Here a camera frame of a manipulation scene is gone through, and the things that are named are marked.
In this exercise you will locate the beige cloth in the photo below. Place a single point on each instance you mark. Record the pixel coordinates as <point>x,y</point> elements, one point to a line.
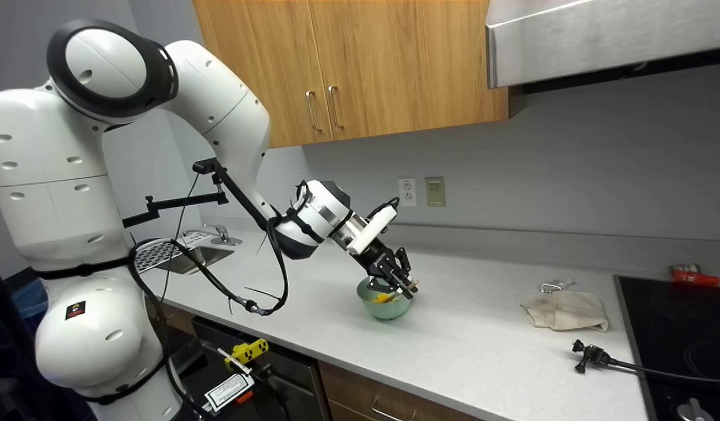
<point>566,311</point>

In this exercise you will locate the green bowl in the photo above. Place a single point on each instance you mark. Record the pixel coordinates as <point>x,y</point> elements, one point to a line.
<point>383,311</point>

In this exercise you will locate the wooden spatula yellow head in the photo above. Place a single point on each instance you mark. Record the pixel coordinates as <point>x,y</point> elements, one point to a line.
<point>383,297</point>

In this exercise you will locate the steel range hood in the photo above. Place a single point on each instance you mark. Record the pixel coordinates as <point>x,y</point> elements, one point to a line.
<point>608,38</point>

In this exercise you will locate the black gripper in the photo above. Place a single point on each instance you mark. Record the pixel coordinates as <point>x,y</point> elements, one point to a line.
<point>383,257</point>

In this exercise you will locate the black cooktop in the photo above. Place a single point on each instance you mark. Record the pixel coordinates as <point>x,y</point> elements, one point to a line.
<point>678,336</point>

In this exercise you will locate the red knob object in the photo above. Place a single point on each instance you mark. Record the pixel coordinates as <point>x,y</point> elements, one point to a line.
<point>692,275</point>

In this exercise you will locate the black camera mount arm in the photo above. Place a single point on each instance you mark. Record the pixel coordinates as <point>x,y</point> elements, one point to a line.
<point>180,201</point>

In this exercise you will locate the wooden wall cabinet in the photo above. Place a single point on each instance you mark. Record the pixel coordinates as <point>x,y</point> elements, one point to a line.
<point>408,62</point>

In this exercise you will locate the steel sink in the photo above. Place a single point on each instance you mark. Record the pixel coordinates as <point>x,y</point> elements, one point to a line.
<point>193,257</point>

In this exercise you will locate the white handheld device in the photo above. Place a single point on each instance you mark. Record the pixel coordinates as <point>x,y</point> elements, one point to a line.
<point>229,391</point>

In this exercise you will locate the silver cooktop knob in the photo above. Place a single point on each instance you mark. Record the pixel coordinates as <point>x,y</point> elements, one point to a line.
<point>692,411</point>

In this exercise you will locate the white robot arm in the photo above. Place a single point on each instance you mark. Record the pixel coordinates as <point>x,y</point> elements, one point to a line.
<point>56,179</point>

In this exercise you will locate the yellow tool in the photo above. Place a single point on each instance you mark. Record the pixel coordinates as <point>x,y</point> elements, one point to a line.
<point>248,351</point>

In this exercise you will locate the small black clamp mount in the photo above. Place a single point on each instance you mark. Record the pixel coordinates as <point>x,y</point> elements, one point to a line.
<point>592,357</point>

